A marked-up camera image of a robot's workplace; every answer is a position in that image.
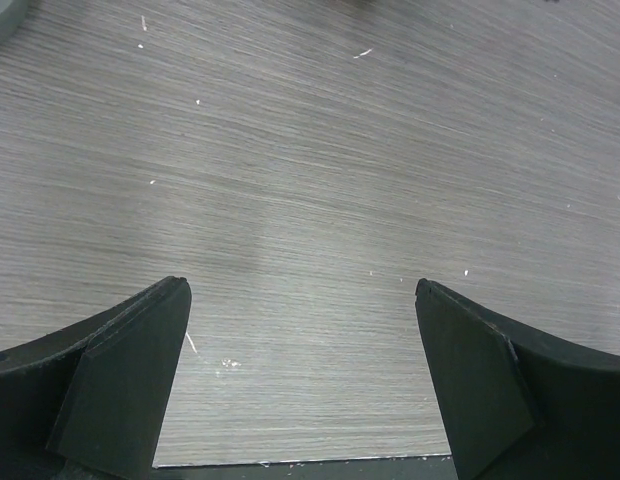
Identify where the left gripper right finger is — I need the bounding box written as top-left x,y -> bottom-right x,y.
415,278 -> 620,479

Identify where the grey plastic tray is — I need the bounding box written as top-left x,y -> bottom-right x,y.
0,0 -> 29,43

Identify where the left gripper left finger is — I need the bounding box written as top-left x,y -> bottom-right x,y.
0,276 -> 192,479

